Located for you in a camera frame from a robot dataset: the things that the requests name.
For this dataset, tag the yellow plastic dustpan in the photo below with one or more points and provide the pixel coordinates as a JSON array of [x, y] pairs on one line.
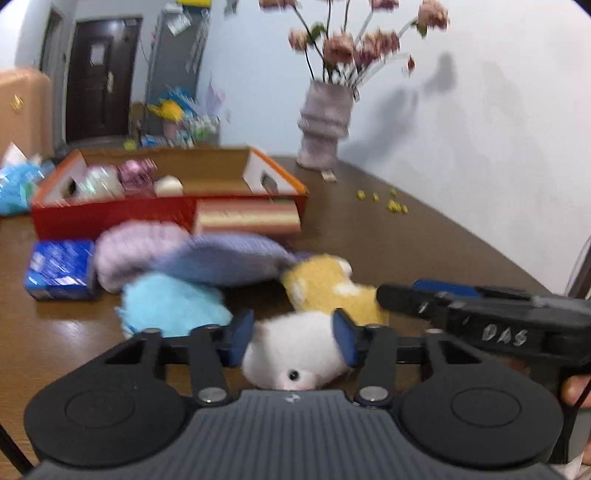
[[168, 110]]

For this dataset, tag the grey tall cabinet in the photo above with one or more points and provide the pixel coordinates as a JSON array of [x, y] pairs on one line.
[[175, 50]]

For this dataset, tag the purple knit cloth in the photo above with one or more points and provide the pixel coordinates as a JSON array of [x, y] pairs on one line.
[[231, 258]]

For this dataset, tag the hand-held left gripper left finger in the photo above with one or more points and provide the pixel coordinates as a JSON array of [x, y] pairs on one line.
[[242, 339]]

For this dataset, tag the pink artificial flowers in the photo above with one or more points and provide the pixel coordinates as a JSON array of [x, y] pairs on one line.
[[351, 46]]

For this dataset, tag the lilac fluffy headband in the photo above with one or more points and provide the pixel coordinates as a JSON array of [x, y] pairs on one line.
[[129, 254]]

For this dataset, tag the lilac ribbed vase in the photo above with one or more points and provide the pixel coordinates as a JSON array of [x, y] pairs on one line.
[[323, 124]]

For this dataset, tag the white wedge sponge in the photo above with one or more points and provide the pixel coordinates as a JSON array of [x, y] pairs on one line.
[[168, 187]]

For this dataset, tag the dark brown door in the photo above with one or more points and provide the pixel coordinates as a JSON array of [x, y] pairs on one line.
[[99, 78]]

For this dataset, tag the small paper tag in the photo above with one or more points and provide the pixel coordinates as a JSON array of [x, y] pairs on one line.
[[328, 176]]

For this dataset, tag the blue plastic tissue bag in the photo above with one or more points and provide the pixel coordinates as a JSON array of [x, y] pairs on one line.
[[18, 189]]

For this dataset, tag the person's right hand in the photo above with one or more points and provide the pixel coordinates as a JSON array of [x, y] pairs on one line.
[[575, 392]]

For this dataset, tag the orange-edged cardboard box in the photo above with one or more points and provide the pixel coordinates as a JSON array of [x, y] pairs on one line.
[[115, 217]]

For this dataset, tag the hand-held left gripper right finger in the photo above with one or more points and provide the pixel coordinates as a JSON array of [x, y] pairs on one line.
[[345, 339]]

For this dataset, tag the blue tissue pack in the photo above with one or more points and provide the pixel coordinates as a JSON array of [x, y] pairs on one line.
[[60, 270]]

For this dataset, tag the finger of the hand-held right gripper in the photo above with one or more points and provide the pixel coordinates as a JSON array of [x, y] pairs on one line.
[[445, 287], [406, 300]]

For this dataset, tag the white plush toy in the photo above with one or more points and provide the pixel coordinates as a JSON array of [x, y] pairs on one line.
[[295, 344]]

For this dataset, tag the scattered yellow crumbs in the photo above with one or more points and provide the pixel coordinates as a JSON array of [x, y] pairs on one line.
[[395, 205]]

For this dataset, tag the plastic-wrapped pale green bundle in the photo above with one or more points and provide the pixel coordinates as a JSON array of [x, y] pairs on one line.
[[98, 183]]

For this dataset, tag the pink satin scrunchie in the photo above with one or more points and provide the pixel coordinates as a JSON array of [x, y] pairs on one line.
[[137, 177]]

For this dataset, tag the light blue fluffy cloth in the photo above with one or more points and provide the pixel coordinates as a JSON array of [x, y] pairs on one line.
[[173, 304]]

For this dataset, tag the yellow plush toy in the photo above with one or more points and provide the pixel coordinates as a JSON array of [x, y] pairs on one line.
[[330, 288]]

